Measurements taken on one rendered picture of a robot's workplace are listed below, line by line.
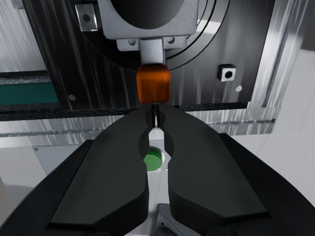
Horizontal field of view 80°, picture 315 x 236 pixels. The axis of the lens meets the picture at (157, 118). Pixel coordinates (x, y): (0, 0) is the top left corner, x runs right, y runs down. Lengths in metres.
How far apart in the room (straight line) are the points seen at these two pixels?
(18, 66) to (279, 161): 0.55
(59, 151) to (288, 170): 0.52
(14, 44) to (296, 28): 0.34
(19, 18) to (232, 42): 0.25
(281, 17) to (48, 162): 0.36
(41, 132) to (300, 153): 0.53
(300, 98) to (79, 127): 0.40
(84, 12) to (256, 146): 0.42
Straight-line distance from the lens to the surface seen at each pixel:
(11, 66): 0.34
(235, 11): 0.22
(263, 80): 0.27
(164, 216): 0.56
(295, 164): 0.58
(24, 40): 0.31
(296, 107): 0.46
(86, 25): 0.18
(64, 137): 0.30
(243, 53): 0.24
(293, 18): 0.27
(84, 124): 0.28
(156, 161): 0.29
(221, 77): 0.23
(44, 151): 0.34
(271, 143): 0.50
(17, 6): 0.25
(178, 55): 0.20
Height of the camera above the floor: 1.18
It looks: 58 degrees down
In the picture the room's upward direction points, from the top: 177 degrees clockwise
